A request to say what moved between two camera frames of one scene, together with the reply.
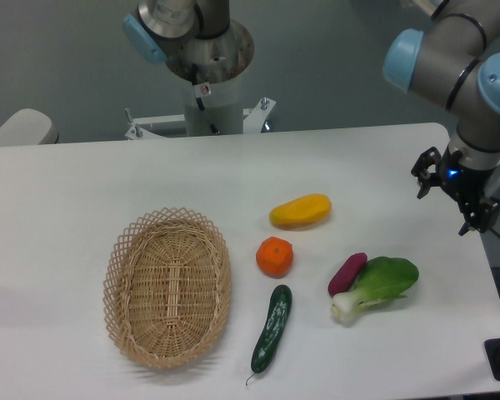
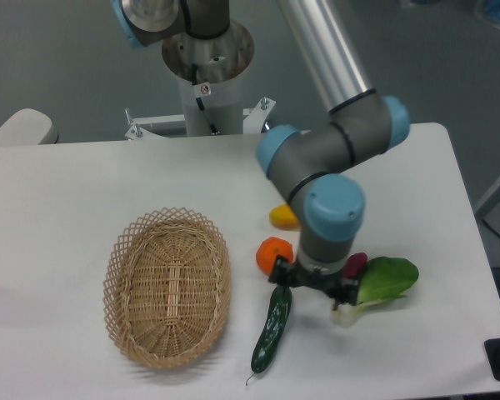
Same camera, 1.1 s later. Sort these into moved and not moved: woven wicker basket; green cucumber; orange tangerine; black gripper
Moved: black gripper
Not moved: green cucumber; woven wicker basket; orange tangerine
